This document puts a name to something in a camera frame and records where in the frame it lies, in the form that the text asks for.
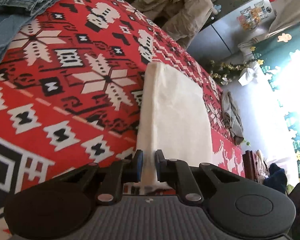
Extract grey garment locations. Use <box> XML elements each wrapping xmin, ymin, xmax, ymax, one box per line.
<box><xmin>220</xmin><ymin>91</ymin><xmax>245</xmax><ymax>145</ymax></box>

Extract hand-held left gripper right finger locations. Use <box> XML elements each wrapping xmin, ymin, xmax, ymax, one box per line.
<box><xmin>155</xmin><ymin>149</ymin><xmax>245</xmax><ymax>203</ymax></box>

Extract red patterned blanket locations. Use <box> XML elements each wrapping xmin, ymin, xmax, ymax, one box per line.
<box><xmin>0</xmin><ymin>0</ymin><xmax>247</xmax><ymax>235</ymax></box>

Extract white cloth bow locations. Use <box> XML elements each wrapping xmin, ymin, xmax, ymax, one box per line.
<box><xmin>237</xmin><ymin>66</ymin><xmax>259</xmax><ymax>85</ymax></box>

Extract decorated Christmas tree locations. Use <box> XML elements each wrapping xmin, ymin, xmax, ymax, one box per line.
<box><xmin>207</xmin><ymin>59</ymin><xmax>255</xmax><ymax>84</ymax></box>

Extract pale pink garment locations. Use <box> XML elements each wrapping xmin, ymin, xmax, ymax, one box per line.
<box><xmin>255</xmin><ymin>149</ymin><xmax>269</xmax><ymax>178</ymax></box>

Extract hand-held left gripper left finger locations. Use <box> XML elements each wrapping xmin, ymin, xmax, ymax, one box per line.
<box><xmin>54</xmin><ymin>149</ymin><xmax>143</xmax><ymax>204</ymax></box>

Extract green window banner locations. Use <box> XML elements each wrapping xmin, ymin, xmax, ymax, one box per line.
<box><xmin>250</xmin><ymin>20</ymin><xmax>300</xmax><ymax>188</ymax></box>

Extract wooden cabinet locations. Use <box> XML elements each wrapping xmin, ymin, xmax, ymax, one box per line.
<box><xmin>242</xmin><ymin>150</ymin><xmax>265</xmax><ymax>183</ymax></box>

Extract dark blue fuzzy cloth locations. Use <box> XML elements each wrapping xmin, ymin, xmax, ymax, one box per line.
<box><xmin>264</xmin><ymin>162</ymin><xmax>288</xmax><ymax>194</ymax></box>

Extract white sweater with striped trim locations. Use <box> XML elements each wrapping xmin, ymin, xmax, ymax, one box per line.
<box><xmin>136</xmin><ymin>62</ymin><xmax>213</xmax><ymax>193</ymax></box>

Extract colourful fridge magnets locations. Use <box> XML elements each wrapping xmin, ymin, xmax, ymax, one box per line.
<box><xmin>237</xmin><ymin>2</ymin><xmax>272</xmax><ymax>32</ymax></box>

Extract grey refrigerator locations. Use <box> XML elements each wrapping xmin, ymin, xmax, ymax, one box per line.
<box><xmin>186</xmin><ymin>0</ymin><xmax>278</xmax><ymax>60</ymax></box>

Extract beige jacket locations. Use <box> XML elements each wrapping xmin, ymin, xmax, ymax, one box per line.
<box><xmin>131</xmin><ymin>0</ymin><xmax>214</xmax><ymax>48</ymax></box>

